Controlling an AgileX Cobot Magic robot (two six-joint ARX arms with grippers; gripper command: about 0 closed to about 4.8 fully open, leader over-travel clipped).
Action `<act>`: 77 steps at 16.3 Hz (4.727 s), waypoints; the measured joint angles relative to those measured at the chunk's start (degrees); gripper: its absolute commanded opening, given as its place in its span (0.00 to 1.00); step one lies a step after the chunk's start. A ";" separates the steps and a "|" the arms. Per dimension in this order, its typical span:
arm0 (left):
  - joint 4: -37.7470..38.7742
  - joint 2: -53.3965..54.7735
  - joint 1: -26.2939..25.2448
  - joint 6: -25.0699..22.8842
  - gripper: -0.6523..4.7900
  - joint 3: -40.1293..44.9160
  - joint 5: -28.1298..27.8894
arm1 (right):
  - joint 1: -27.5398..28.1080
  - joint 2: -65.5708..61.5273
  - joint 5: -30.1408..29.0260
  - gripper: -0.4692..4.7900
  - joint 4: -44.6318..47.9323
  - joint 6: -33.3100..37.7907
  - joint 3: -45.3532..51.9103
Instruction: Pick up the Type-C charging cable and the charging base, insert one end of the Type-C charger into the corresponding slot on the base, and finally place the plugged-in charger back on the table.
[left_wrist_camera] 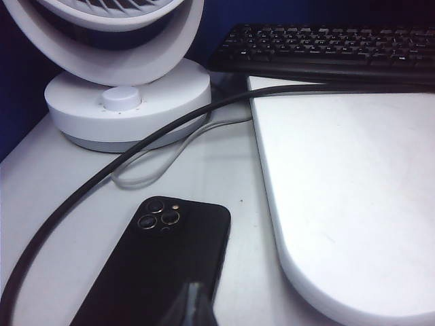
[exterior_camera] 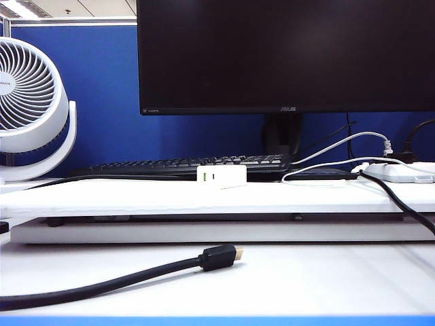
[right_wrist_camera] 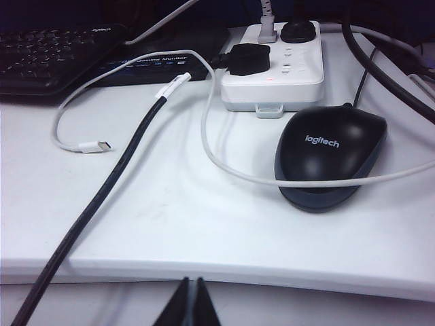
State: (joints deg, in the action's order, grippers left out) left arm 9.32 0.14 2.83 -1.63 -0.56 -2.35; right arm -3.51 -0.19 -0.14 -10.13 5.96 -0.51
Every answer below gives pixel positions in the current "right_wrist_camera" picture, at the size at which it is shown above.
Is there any white braided cable with plug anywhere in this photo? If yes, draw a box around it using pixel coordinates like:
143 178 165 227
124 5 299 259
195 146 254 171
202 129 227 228
124 0 279 46

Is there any black computer keyboard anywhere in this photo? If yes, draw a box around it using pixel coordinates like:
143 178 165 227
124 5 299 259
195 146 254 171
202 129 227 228
0 22 127 103

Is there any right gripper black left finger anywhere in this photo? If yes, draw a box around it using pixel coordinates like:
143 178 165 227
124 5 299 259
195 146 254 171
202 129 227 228
154 276 191 326

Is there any black braided cable white tip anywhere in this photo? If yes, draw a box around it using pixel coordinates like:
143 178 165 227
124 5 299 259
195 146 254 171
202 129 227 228
0 71 193 326

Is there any white power strip cord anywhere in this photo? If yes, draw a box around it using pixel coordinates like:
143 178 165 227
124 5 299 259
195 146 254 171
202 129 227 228
319 20 425 67

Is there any angular black power plug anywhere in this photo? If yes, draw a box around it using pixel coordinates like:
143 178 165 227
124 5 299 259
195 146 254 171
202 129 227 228
212 43 272 77

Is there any black Logitech mouse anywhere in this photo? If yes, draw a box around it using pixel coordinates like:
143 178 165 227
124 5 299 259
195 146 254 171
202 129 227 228
273 104 388 214

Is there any thin black mouse cable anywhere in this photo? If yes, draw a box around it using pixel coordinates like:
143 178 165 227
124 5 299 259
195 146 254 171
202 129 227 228
343 46 380 108

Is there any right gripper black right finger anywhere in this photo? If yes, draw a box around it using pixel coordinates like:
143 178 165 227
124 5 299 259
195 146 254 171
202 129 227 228
195 276 222 326

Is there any white Type-C charging cable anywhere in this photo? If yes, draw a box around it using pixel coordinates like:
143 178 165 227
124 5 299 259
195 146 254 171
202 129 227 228
50 50 435 188

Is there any thick white platform board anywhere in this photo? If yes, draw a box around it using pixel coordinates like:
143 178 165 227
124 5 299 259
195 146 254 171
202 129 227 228
0 26 435 302

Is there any round black power plug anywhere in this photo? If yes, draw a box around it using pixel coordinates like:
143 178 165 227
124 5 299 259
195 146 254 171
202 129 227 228
280 20 317 43

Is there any white power strip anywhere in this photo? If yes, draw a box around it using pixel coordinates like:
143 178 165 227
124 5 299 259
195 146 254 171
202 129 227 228
220 20 324 119

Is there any thick black power cable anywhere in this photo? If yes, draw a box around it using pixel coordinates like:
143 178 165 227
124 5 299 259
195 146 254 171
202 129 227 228
341 0 435 125

